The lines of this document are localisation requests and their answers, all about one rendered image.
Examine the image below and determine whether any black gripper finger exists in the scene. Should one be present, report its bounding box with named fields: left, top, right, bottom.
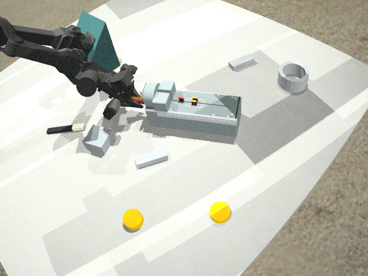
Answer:
left=120, top=93, right=143, bottom=109
left=123, top=80, right=141, bottom=97

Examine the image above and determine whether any grey hollow cylinder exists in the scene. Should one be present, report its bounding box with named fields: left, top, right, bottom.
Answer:
left=277, top=61, right=309, bottom=93

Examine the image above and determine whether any yellow round disc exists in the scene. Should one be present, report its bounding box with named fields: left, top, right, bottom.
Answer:
left=122, top=208, right=144, bottom=230
left=210, top=202, right=230, bottom=224

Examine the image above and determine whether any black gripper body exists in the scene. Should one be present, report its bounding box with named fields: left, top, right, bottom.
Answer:
left=97, top=65, right=138, bottom=120

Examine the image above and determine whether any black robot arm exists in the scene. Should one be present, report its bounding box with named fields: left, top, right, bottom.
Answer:
left=0, top=16, right=134, bottom=97

